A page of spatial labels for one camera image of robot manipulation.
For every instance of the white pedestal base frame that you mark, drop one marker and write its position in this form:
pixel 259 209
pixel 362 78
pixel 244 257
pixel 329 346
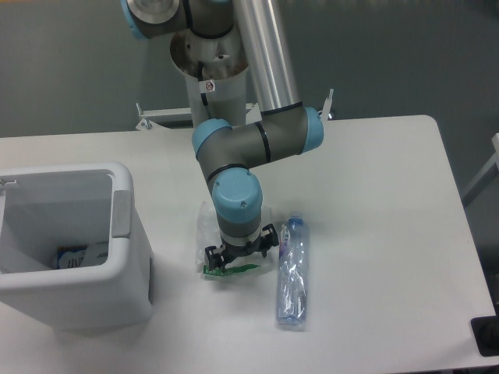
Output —
pixel 181 118

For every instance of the black clamp at table edge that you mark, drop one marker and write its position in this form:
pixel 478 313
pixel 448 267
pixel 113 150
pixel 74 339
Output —
pixel 485 330

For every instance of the white frame at right edge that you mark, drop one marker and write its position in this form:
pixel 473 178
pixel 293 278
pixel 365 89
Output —
pixel 485 175

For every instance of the white plastic trash can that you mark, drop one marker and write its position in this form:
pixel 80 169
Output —
pixel 51 206

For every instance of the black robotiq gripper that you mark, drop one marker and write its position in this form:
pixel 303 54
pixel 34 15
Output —
pixel 220 257

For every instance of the blue white package in bin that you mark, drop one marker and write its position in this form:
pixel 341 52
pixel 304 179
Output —
pixel 81 256

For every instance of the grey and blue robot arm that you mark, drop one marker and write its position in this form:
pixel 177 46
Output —
pixel 228 154

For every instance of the white green paper bag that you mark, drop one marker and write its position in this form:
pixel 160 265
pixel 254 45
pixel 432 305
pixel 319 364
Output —
pixel 207 234

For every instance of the clear plastic water bottle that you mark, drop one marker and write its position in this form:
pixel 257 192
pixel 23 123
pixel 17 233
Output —
pixel 293 273

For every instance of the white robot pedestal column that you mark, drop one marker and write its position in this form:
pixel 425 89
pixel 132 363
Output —
pixel 215 74

